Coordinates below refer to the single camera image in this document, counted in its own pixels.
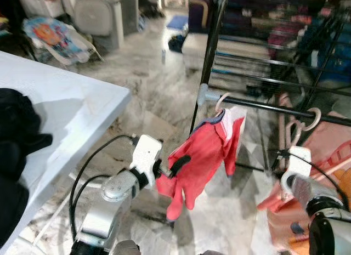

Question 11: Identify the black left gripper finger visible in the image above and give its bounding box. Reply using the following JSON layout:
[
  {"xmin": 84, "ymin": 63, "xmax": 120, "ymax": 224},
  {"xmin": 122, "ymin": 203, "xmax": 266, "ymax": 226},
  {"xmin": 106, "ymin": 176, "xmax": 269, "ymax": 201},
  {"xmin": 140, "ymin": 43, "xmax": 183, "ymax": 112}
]
[{"xmin": 167, "ymin": 155, "xmax": 192, "ymax": 179}]

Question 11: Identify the red garment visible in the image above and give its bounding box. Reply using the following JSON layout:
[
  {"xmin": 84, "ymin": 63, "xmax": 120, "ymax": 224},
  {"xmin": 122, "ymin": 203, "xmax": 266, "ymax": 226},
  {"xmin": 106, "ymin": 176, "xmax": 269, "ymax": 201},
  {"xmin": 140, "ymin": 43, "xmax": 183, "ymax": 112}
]
[{"xmin": 155, "ymin": 109, "xmax": 246, "ymax": 221}]

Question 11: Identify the dark navy garment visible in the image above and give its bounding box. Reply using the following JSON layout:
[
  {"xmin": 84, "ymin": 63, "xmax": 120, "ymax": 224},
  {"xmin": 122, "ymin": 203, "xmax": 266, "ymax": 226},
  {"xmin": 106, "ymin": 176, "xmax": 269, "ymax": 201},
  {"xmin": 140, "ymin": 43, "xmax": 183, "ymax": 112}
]
[{"xmin": 0, "ymin": 88, "xmax": 54, "ymax": 247}]

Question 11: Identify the white plastic hanger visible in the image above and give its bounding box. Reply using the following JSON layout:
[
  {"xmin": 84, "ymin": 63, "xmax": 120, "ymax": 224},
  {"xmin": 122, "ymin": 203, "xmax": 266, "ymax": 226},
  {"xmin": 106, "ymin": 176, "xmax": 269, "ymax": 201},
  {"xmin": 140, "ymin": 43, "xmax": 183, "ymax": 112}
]
[{"xmin": 214, "ymin": 92, "xmax": 232, "ymax": 117}]

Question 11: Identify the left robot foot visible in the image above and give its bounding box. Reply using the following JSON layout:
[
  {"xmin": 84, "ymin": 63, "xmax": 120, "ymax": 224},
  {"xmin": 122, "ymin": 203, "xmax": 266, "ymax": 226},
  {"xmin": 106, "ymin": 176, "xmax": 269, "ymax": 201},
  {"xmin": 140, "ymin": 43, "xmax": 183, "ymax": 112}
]
[{"xmin": 112, "ymin": 240, "xmax": 142, "ymax": 255}]

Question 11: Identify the black metal drying rack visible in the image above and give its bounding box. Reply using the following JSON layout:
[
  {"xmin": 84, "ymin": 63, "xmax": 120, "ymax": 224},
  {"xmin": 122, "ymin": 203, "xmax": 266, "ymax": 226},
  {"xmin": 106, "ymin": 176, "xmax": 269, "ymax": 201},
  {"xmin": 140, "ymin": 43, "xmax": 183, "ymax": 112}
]
[{"xmin": 188, "ymin": 0, "xmax": 351, "ymax": 176}]

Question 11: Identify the white table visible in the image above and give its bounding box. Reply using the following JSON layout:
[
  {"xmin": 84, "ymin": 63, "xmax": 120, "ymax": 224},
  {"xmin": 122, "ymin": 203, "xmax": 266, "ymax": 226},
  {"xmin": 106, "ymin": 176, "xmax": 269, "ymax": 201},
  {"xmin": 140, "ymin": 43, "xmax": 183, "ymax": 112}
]
[{"xmin": 0, "ymin": 49, "xmax": 132, "ymax": 253}]

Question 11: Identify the white ottoman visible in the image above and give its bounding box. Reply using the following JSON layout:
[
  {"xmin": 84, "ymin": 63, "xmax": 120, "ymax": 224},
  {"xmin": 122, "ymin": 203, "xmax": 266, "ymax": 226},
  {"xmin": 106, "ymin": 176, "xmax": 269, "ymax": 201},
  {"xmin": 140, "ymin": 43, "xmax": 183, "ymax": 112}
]
[{"xmin": 182, "ymin": 33, "xmax": 212, "ymax": 70}]

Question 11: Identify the dark blue cloth pile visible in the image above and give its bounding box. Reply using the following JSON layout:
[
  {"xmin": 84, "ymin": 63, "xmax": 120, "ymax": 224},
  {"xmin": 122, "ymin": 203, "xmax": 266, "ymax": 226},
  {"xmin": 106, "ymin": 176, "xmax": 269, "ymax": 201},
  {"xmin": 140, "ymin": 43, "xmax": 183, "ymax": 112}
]
[{"xmin": 167, "ymin": 35, "xmax": 186, "ymax": 53}]

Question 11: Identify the blue floor mat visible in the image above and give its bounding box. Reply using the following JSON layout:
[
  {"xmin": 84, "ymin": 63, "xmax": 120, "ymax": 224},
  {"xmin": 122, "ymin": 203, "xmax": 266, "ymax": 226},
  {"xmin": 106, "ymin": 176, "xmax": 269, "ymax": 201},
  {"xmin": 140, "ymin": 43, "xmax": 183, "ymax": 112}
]
[{"xmin": 166, "ymin": 15, "xmax": 190, "ymax": 31}]

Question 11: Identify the orange cartoon print garment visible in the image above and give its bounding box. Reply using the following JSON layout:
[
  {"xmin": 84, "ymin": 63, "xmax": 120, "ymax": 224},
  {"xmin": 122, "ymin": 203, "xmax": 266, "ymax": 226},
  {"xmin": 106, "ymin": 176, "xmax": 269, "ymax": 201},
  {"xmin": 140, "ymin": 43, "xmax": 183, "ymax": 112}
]
[{"xmin": 257, "ymin": 118, "xmax": 351, "ymax": 253}]

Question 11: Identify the purple armchair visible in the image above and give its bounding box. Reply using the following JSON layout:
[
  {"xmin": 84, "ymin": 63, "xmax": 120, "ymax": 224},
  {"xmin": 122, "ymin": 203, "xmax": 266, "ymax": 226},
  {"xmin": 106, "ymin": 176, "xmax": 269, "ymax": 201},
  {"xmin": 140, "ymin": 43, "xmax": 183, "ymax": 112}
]
[{"xmin": 188, "ymin": 0, "xmax": 220, "ymax": 33}]

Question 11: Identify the tall grey appliance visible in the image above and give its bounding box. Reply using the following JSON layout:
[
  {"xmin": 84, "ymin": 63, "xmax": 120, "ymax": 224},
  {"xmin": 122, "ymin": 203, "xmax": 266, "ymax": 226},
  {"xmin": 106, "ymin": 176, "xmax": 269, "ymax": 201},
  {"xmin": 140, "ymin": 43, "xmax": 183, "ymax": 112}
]
[{"xmin": 120, "ymin": 0, "xmax": 140, "ymax": 36}]

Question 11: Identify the white air purifier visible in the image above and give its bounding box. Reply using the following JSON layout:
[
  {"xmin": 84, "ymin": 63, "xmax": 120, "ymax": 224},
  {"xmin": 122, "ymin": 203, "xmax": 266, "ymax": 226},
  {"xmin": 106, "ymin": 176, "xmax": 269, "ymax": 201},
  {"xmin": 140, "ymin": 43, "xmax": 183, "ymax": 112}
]
[{"xmin": 71, "ymin": 0, "xmax": 125, "ymax": 53}]

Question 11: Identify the colourful baby bouncer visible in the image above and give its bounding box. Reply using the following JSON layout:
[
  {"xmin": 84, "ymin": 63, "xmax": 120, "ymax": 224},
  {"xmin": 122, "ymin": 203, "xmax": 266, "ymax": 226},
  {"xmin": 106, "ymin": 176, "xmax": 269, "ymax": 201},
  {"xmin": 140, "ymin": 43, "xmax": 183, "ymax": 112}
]
[{"xmin": 22, "ymin": 15, "xmax": 104, "ymax": 66}]

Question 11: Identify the blue bag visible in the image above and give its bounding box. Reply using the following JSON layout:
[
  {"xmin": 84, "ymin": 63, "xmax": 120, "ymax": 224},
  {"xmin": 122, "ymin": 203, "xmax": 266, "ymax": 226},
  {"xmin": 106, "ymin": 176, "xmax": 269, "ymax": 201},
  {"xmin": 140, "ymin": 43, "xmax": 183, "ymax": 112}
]
[{"xmin": 304, "ymin": 14, "xmax": 351, "ymax": 84}]

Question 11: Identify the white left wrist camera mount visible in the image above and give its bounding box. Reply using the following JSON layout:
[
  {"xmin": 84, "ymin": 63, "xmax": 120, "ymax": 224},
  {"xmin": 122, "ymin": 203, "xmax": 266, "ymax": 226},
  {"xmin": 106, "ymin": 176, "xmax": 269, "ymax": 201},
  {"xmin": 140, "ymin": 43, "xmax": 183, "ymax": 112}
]
[{"xmin": 130, "ymin": 134, "xmax": 164, "ymax": 178}]

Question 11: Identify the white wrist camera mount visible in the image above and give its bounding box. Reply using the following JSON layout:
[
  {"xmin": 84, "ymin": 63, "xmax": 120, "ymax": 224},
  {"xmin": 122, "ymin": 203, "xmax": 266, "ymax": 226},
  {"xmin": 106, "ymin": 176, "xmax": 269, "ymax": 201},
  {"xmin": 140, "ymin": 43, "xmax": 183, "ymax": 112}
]
[
  {"xmin": 130, "ymin": 134, "xmax": 164, "ymax": 178},
  {"xmin": 280, "ymin": 146, "xmax": 313, "ymax": 194}
]

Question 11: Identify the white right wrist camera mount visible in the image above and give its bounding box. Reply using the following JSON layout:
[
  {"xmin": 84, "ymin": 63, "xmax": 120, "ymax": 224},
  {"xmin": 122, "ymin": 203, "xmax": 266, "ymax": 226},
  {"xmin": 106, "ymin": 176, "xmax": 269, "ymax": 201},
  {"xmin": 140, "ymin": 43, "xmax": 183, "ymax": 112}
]
[{"xmin": 280, "ymin": 146, "xmax": 313, "ymax": 194}]

